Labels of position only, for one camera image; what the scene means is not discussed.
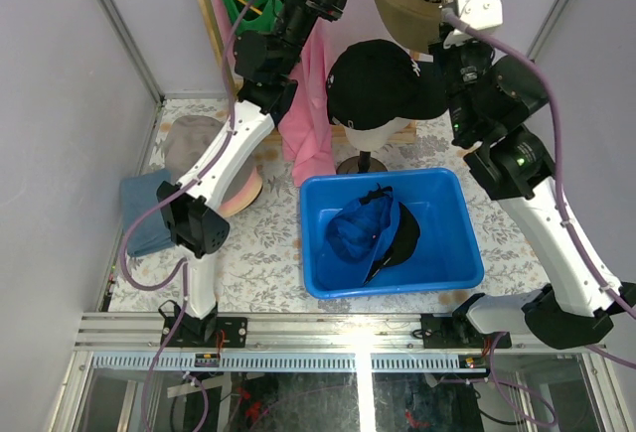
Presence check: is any aluminium rail base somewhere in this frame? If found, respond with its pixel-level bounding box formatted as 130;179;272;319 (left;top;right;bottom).
74;310;610;373

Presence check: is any blue plastic bin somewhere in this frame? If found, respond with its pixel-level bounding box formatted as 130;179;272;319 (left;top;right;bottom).
300;168;484;300

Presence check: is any blue cap in bin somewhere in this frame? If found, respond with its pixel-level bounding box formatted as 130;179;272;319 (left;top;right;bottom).
316;186;421;290

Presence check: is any folded blue cloth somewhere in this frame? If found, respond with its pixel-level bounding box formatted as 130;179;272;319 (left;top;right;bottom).
119;168;178;258

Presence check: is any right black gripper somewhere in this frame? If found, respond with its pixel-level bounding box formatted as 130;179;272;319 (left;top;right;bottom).
429;22;496;141

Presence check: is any pink bucket hat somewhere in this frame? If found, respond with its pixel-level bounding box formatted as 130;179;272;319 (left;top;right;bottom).
218;168;262;215

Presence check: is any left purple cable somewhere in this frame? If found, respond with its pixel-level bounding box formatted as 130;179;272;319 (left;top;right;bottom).
118;0;264;432

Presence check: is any grey bucket hat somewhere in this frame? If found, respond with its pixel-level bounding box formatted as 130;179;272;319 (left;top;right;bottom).
163;115;262;200

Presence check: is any wooden clothes rack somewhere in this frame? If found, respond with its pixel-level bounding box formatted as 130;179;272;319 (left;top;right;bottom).
197;0;417;146

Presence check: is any pink t-shirt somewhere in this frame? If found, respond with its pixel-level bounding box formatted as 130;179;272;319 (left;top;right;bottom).
212;0;335;187

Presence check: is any black baseball cap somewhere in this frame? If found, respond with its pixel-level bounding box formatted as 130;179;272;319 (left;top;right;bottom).
325;39;447;131

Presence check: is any beige mannequin head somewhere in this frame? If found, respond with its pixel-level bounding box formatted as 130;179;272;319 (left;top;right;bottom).
336;117;410;175

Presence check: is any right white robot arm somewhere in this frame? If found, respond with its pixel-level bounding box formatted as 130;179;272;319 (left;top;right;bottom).
429;40;635;350

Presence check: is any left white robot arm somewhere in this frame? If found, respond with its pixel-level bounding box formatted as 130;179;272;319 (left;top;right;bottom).
157;0;347;348

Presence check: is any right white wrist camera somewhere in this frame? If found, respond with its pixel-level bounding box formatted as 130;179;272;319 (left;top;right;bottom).
441;0;503;49

